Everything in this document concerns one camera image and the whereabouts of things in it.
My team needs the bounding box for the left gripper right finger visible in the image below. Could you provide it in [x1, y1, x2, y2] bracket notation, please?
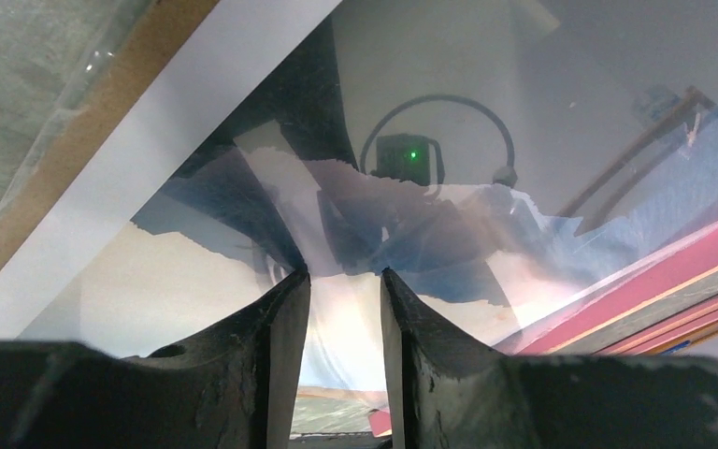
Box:
[381, 269, 718, 448]

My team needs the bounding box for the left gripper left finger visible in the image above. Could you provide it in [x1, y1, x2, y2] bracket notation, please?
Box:
[0, 271, 310, 448]

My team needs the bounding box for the mountain landscape photo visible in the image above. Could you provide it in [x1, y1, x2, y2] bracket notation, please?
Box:
[0, 0, 718, 398]

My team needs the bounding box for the clear acrylic sheet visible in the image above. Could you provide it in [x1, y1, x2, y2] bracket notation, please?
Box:
[0, 0, 718, 398]

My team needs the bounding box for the brown frame backing board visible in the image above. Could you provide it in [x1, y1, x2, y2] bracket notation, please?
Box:
[0, 1, 216, 272]

